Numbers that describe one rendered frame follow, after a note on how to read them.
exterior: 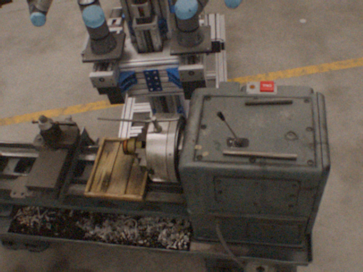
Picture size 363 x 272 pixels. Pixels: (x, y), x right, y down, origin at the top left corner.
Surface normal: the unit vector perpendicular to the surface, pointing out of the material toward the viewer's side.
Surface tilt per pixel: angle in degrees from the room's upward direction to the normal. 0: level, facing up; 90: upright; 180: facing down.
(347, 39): 0
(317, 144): 0
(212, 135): 0
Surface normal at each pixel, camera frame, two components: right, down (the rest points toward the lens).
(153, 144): -0.18, -0.09
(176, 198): -0.13, -0.61
